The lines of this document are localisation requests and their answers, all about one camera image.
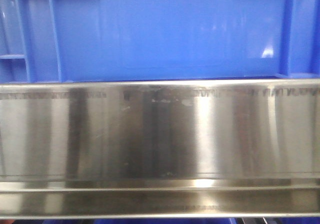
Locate large blue plastic bin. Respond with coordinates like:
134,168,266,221
0,0,320,83

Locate stainless steel shelf front rail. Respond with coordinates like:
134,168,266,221
0,79,320,219

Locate lower middle blue bin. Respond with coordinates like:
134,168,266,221
94,217,237,224

